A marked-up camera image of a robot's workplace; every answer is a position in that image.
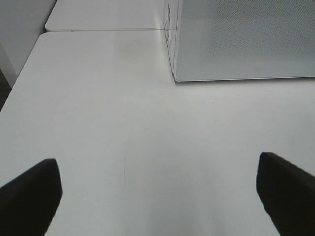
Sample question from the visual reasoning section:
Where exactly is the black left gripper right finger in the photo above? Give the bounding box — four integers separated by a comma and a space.
256, 152, 315, 236

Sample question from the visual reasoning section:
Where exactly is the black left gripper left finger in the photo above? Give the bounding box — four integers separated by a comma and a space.
0, 159, 63, 236

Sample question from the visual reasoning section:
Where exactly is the white microwave oven body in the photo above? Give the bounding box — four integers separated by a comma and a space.
162, 0, 315, 83

